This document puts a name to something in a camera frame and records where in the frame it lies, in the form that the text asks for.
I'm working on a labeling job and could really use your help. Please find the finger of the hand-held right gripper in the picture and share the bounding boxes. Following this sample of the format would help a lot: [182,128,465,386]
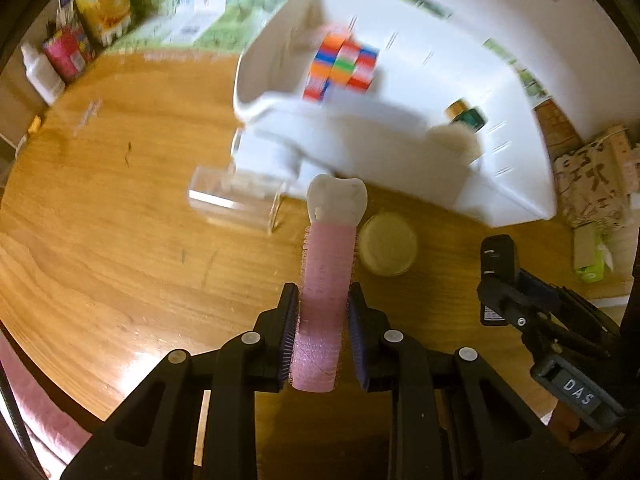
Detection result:
[502,294,609,359]
[519,269,621,351]

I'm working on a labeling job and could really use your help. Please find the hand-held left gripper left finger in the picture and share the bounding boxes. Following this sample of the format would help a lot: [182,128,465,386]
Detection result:
[60,282,301,480]

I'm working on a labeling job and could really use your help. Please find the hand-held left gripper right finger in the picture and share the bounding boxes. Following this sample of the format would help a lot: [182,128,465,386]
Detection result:
[346,282,586,480]

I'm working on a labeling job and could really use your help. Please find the pink hair roller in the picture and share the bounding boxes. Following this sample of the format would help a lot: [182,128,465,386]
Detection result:
[289,220,360,393]

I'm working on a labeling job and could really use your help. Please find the black power adapter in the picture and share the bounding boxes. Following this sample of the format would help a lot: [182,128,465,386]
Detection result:
[475,235,521,328]

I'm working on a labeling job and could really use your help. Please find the white rounded lump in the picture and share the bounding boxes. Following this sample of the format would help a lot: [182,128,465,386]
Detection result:
[425,122,483,158]

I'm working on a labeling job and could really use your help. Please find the green cap gold bottle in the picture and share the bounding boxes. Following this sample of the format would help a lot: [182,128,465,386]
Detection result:
[445,99,488,133]

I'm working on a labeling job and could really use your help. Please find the white plastic organizer box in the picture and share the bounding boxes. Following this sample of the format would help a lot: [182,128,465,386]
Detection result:
[232,0,558,226]

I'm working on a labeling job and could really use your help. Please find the colourful striped tape rolls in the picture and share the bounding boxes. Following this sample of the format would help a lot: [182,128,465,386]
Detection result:
[302,30,381,105]

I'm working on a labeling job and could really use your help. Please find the person's right hand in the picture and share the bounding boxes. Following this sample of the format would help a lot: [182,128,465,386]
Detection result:
[550,402,596,446]

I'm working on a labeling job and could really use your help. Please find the green tissue pack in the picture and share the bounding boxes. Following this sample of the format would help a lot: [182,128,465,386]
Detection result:
[572,222,621,283]

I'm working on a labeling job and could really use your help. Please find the patterned brown paper bag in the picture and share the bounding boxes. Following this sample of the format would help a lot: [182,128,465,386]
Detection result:
[552,125,640,231]

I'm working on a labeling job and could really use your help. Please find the clear acrylic box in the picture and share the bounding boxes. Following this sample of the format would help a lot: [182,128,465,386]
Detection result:
[187,165,286,233]

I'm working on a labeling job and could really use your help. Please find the pink blanket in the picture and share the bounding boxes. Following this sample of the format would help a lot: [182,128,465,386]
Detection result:
[0,330,91,466]

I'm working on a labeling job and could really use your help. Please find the pink patterned box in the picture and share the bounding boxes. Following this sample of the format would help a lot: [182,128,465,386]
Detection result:
[42,25,96,81]

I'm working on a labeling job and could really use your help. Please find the small white dropper bottle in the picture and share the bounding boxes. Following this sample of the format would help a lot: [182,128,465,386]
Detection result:
[21,44,66,106]

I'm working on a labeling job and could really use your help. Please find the yellow snack packet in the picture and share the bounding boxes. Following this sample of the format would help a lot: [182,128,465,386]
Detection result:
[75,0,136,46]

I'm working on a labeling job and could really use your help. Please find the black cable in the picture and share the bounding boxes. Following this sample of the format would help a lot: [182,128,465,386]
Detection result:
[0,360,32,480]

